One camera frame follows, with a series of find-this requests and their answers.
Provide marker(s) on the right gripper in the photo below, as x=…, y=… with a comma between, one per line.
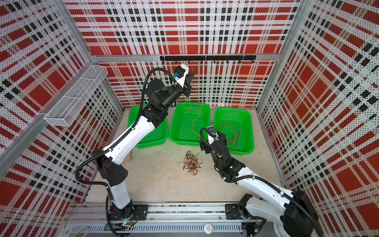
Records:
x=205, y=146

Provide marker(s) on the middle green plastic basket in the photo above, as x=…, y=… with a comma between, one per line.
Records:
x=187, y=121

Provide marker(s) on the left green plastic basket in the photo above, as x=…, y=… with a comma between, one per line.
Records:
x=154, y=138

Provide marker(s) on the right green plastic basket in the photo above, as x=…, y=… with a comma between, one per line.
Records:
x=236, y=125

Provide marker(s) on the black hook rail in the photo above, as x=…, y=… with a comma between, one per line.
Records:
x=209, y=58

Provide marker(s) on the white round knob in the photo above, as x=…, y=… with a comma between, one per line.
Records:
x=208, y=228

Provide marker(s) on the white wire mesh shelf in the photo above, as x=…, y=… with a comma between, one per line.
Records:
x=66, y=110

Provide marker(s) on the green plastic basket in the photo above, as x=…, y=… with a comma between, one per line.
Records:
x=236, y=125
x=154, y=138
x=187, y=121

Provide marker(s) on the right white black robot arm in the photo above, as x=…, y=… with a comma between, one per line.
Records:
x=292, y=210

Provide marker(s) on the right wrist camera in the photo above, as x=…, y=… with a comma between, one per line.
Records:
x=212, y=134

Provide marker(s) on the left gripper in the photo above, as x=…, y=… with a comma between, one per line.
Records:
x=186, y=87

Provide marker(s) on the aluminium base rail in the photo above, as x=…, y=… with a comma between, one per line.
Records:
x=164, y=217

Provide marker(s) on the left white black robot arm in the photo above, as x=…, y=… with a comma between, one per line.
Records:
x=160, y=90

